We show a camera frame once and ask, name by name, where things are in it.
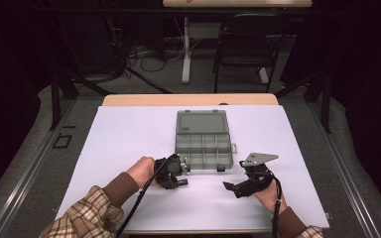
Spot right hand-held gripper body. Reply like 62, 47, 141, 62
236, 152, 279, 198

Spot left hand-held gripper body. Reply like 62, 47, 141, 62
154, 153, 191, 184

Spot grey plastic compartment box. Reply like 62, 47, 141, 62
174, 109, 238, 173

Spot person's right hand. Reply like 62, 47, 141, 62
253, 180, 289, 215

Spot person's left hand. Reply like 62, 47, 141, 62
126, 156, 162, 189

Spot white board sheet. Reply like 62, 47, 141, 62
55, 104, 330, 232

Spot light wooden table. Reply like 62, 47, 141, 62
101, 93, 280, 107

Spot black metal stand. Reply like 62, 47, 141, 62
49, 67, 113, 131
274, 67, 332, 135

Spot white-legged wooden desk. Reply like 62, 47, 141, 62
162, 0, 314, 84

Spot black folding chair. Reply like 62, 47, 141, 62
212, 13, 293, 94

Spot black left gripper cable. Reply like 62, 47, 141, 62
115, 153, 177, 238

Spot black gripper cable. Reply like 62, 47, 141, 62
115, 153, 177, 238
270, 174, 283, 238

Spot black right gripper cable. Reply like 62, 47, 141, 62
270, 174, 283, 238

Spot aluminium floor rail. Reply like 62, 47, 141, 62
306, 98, 381, 238
0, 98, 77, 238

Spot bundle of floor cables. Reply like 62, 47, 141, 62
125, 35, 187, 73

